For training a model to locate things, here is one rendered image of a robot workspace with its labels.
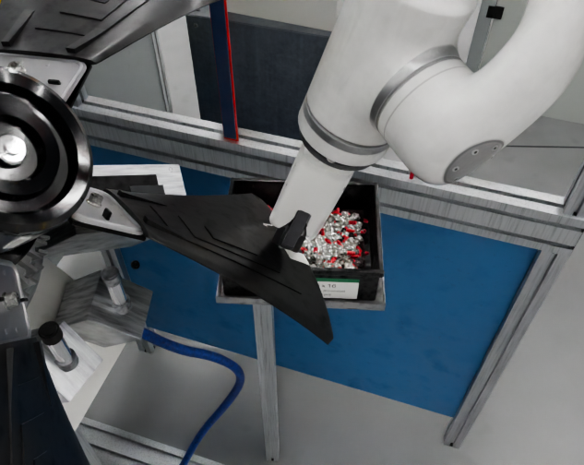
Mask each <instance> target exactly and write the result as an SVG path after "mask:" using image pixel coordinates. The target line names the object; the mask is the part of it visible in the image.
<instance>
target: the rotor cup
mask: <svg viewBox="0 0 584 465"><path fill-rule="evenodd" d="M3 134H12V135H15V136H17V137H19V138H20V139H21V140H22V141H23V142H24V144H25V146H26V148H27V156H26V158H25V159H24V160H23V161H22V162H20V163H16V164H11V163H7V162H5V161H2V160H1V159H0V259H4V260H8V261H11V262H12V263H13V264H14V265H16V264H17V263H18V262H19V261H20V260H21V259H22V258H23V257H24V256H25V255H26V254H27V253H28V252H29V251H30V249H31V248H32V246H33V245H34V243H35V241H36V239H37V238H38V237H40V236H41V235H43V234H45V233H47V232H49V231H51V230H53V229H55V228H57V227H59V226H60V225H62V224H63V223H65V222H66V221H68V220H69V219H70V218H71V217H72V216H73V215H74V214H75V213H76V211H77V210H78V209H79V207H80V206H81V204H82V203H83V201H84V200H85V198H86V196H87V194H88V192H89V188H90V185H91V181H92V175H93V158H92V151H91V147H90V143H89V139H88V136H87V134H86V131H85V129H84V127H83V125H82V124H81V122H80V121H79V119H78V118H77V116H76V114H75V113H74V111H73V110H72V109H71V108H70V106H69V105H68V104H67V103H66V102H65V101H64V100H63V99H62V98H61V97H60V96H59V95H58V94H57V93H56V92H55V91H53V90H52V89H51V88H49V87H48V86H47V85H45V84H44V83H42V82H40V81H39V80H38V79H36V78H35V77H32V76H30V75H28V74H25V73H23V72H20V71H18V70H16V69H12V68H9V67H5V66H0V136H1V135H3ZM30 236H31V238H30V239H29V240H27V241H25V242H23V243H21V244H18V245H16V246H15V247H12V248H5V249H3V247H4V246H6V245H8V244H11V243H13V242H14V241H16V240H17V239H19V238H21V237H30Z"/></svg>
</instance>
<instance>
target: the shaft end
mask: <svg viewBox="0 0 584 465"><path fill-rule="evenodd" d="M26 156H27V148H26V146H25V144H24V142H23V141H22V140H21V139H20V138H19V137H17V136H15V135H12V134H3V135H1V136H0V159H1V160H2V161H5V162H7V163H11V164H16V163H20V162H22V161H23V160H24V159H25V158H26Z"/></svg>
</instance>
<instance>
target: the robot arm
mask: <svg viewBox="0 0 584 465"><path fill-rule="evenodd" d="M477 3H478V0H345V1H344V3H343V6H342V8H341V11H340V13H339V16H338V18H337V21H336V23H335V26H334V28H333V31H332V32H331V34H330V37H329V39H328V43H327V46H326V48H325V50H324V52H323V54H322V57H321V59H320V62H319V64H318V67H317V69H316V72H315V74H314V77H313V79H312V82H311V84H310V87H309V89H308V91H307V93H306V95H305V98H304V102H303V104H302V106H301V109H300V111H299V115H298V124H299V132H300V137H301V140H302V141H303V144H302V146H301V147H300V149H299V151H298V154H297V156H296V158H295V160H294V163H293V165H292V167H291V170H290V172H289V174H288V176H287V179H286V181H285V183H284V186H283V188H282V189H281V191H280V195H279V197H278V200H277V202H276V204H275V206H274V209H273V210H272V212H271V214H270V217H269V221H270V223H271V225H274V226H275V227H277V230H276V232H275V234H274V236H273V238H272V242H273V243H275V244H278V245H279V246H281V247H282V248H284V249H287V250H291V251H293V252H294V253H298V252H299V250H300V248H301V246H302V245H303V243H304V240H305V238H307V241H311V240H313V239H315V238H316V236H317V234H318V233H319V231H320V230H321V228H322V227H323V225H324V223H325V222H326V220H327V218H328V216H329V215H330V213H331V211H332V210H333V209H334V207H335V205H336V204H337V202H338V200H339V198H340V196H341V194H342V193H343V191H344V189H345V187H346V186H347V184H348V183H349V181H350V179H351V178H352V175H353V173H354V171H360V170H363V169H365V168H368V167H369V166H371V165H372V164H374V163H376V162H378V161H380V160H381V159H382V158H383V157H384V156H385V154H386V153H387V151H388V149H389V147H391V148H392V149H393V151H394V152H395V153H396V155H397V156H398V157H399V158H400V160H401V161H402V162H403V163H404V165H405V166H406V167H407V168H408V169H409V170H410V171H411V172H412V173H413V174H414V175H415V176H416V177H417V178H419V179H420V180H422V181H423V182H425V183H427V184H430V185H446V184H450V183H453V182H455V181H458V180H459V179H461V178H463V177H464V176H466V175H467V174H471V173H473V172H474V170H475V169H477V168H478V167H480V166H481V165H482V164H484V163H485V162H486V161H488V160H491V159H492V158H493V156H494V155H495V154H496V153H497V152H498V151H500V150H501V149H502V148H503V147H505V146H506V145H507V144H508V143H510V142H511V141H512V140H513V139H514V138H516V137H517V136H518V135H519V134H521V133H522V132H523V131H524V130H525V129H526V128H528V127H529V126H530V125H531V124H533V123H534V122H535V121H536V120H537V119H538V118H539V117H540V116H541V115H542V114H543V113H544V112H545V111H546V110H547V109H548V108H549V107H550V106H551V105H553V103H554V102H555V101H556V100H557V99H558V98H559V97H560V96H561V94H562V93H563V92H564V91H565V89H566V88H567V86H568V85H569V84H570V82H571V80H572V79H573V77H574V76H575V75H576V73H577V71H578V69H579V67H580V65H581V63H582V60H583V58H584V0H528V3H527V6H526V9H525V12H524V15H523V17H522V20H521V21H520V23H519V25H518V28H517V29H516V31H515V33H514V34H513V35H512V37H511V38H510V39H509V41H508V42H507V43H506V45H505V46H504V47H503V48H502V49H501V50H500V51H499V52H498V53H497V54H496V55H495V56H494V57H493V58H492V59H491V60H490V61H489V62H488V63H487V64H486V65H485V66H484V67H482V68H481V69H480V70H478V71H477V72H475V73H473V72H472V71H471V70H470V69H469V68H468V67H467V66H466V64H465V63H464V62H463V61H462V60H461V58H460V56H459V51H458V41H459V35H460V33H461V31H462V30H463V28H464V26H465V25H466V23H467V21H468V20H469V18H470V17H471V14H472V13H473V11H474V9H475V7H476V6H477Z"/></svg>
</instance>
